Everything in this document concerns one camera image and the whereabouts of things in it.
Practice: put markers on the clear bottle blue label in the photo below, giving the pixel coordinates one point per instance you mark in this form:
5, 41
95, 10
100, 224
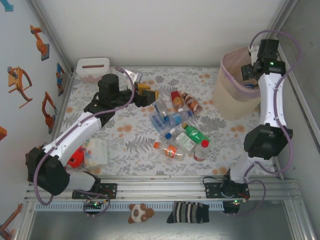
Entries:
175, 117

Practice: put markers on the brown Nescafe bottle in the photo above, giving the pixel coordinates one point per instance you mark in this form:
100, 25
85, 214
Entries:
192, 102

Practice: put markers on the bottle white green label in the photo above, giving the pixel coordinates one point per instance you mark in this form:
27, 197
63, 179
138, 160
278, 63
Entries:
185, 142

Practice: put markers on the clear bottle orange cap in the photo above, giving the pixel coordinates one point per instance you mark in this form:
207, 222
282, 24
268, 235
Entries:
171, 151

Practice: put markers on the clear bottle red cap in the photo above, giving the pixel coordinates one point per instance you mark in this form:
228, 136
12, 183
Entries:
205, 143

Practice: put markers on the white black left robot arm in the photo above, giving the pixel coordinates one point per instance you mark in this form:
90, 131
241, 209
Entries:
75, 130

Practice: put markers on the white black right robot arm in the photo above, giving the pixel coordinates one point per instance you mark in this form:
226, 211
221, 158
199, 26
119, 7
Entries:
270, 100

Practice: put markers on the pink plastic bin liner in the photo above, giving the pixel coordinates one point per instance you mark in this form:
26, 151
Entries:
232, 60

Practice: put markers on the beige slatted plastic bin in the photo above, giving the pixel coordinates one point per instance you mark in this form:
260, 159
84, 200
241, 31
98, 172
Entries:
225, 100

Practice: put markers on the clear crumpled plastic bottle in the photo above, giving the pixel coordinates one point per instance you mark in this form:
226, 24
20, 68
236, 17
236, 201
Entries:
161, 105

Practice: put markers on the crushed bottle blue label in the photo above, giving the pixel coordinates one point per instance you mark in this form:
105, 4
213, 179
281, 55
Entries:
157, 121

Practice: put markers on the red orange drink bottle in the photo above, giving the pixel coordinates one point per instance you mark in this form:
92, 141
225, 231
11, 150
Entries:
177, 100

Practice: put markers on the white tissue box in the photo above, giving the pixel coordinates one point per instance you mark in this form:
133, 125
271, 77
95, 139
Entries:
92, 72

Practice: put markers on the clear bottle blue cap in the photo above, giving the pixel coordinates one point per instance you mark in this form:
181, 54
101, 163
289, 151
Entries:
168, 135

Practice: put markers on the red plastic object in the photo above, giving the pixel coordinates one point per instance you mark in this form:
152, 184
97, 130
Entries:
75, 160

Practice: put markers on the floral patterned table mat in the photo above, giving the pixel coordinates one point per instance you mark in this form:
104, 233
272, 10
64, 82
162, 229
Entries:
225, 155

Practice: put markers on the small circuit board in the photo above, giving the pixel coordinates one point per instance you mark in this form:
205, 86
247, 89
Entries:
93, 205

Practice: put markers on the brown white panda plush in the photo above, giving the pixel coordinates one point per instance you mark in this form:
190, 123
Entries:
137, 212

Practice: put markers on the black white striped sock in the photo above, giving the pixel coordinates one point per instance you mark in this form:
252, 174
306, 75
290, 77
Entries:
187, 212

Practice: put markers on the black electronics box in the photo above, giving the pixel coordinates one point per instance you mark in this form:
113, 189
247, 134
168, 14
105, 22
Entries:
231, 207

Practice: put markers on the aluminium frame post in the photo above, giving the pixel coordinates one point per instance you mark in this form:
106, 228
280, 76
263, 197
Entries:
53, 37
281, 17

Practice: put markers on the blue orange wall sticker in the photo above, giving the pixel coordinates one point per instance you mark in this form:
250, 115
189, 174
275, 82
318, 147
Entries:
60, 72

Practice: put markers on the white window frame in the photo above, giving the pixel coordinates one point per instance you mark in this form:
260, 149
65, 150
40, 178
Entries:
310, 125

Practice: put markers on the aluminium frame rail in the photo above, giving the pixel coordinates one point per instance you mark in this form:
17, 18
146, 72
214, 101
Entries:
160, 190

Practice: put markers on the orange gripper wall sticker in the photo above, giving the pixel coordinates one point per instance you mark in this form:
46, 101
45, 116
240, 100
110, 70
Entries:
13, 81

